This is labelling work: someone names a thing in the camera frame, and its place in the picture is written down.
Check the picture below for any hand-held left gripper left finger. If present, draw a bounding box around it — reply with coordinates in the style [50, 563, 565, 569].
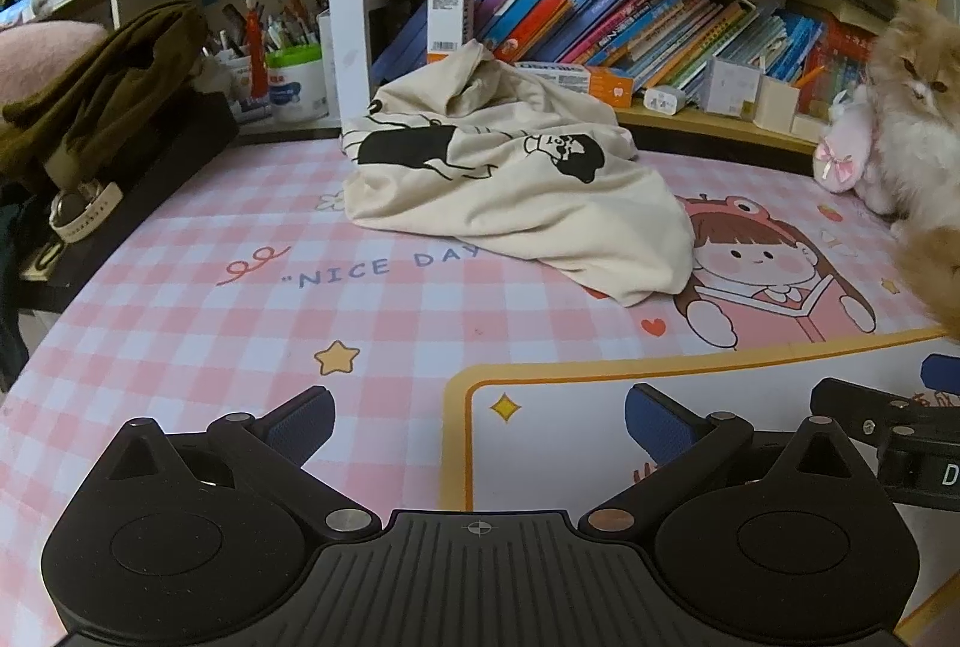
[97, 384, 385, 541]

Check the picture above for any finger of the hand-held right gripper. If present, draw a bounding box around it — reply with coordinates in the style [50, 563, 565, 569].
[921, 353, 960, 389]
[812, 377, 935, 442]

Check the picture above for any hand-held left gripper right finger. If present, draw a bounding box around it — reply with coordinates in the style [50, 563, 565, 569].
[577, 383, 875, 539]

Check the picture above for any cream printed t-shirt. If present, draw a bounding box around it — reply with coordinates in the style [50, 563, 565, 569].
[340, 39, 697, 309]

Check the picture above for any pink checked cartoon desk mat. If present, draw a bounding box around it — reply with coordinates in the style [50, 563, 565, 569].
[0, 137, 960, 647]

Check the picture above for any orange and white cat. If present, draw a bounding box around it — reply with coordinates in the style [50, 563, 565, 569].
[866, 0, 960, 340]

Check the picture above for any pink plush bunny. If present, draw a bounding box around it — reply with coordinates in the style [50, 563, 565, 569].
[814, 86, 882, 198]

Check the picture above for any cream pen holder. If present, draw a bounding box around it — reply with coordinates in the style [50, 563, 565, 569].
[754, 75, 802, 132]

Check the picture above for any black case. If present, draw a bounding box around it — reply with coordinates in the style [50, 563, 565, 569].
[15, 92, 241, 314]

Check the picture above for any white charger plug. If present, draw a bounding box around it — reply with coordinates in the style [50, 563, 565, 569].
[643, 84, 689, 117]

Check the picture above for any white pen cup green rim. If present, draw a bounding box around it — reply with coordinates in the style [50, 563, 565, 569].
[266, 43, 329, 123]

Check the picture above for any white square box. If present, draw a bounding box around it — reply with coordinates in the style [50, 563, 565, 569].
[701, 56, 764, 117]

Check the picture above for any flat white orange box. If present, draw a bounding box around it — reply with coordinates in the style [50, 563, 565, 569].
[514, 62, 637, 109]

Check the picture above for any red figurine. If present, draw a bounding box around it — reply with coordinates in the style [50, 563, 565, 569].
[241, 0, 269, 102]

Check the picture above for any olive green garment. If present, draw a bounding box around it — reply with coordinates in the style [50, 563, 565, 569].
[0, 0, 211, 190]

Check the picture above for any row of colourful books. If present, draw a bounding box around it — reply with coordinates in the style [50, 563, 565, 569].
[371, 0, 878, 115]

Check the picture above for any tall white orange box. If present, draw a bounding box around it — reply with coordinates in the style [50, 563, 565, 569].
[426, 0, 475, 64]

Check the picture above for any pink plush cushion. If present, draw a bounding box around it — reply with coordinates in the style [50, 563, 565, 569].
[0, 20, 110, 93]

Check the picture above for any white strap wristwatch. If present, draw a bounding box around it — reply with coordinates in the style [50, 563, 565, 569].
[46, 180, 125, 244]

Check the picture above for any wooden bookshelf white frame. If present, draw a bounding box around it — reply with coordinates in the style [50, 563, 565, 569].
[0, 0, 960, 157]

